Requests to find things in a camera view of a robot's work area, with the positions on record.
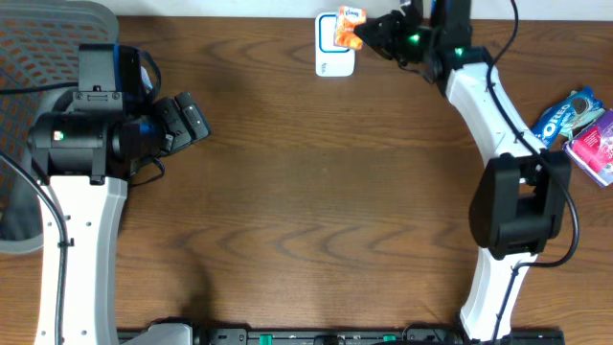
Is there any small orange snack box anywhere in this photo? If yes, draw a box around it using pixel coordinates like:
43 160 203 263
333 5 367 50

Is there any blue Oreo cookie pack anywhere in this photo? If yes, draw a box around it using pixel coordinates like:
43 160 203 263
532 86 605 148

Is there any teal green snack packet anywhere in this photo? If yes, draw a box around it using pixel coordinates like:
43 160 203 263
560 108 605 140

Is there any red purple snack bag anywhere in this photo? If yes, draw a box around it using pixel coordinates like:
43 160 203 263
563 110 612 187

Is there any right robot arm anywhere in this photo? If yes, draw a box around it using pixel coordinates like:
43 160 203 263
353 1 579 344

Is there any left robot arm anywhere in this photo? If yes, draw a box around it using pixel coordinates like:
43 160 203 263
31 90 210 344

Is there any grey plastic mesh basket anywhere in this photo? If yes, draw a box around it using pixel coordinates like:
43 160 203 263
1 0 119 254

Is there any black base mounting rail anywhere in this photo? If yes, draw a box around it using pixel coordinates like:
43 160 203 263
117 327 566 345

